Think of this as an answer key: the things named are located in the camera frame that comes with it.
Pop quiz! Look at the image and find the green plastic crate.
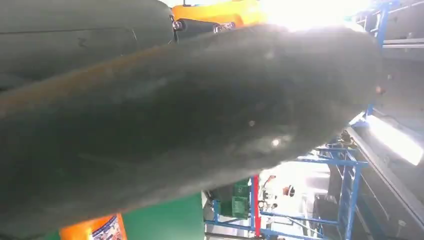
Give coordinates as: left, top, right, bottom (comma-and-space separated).
219, 178, 252, 220

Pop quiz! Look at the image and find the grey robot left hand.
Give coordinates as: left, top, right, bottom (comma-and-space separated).
0, 0, 382, 240

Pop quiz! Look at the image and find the red pole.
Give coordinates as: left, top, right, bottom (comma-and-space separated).
252, 174, 263, 238

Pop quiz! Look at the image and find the blue metal rack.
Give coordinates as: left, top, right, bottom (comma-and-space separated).
203, 0, 424, 240

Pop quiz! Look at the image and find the green table mat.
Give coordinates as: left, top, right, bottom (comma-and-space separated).
43, 193, 206, 240

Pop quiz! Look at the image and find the ceiling light strip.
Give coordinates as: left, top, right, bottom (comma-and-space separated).
362, 114, 424, 167

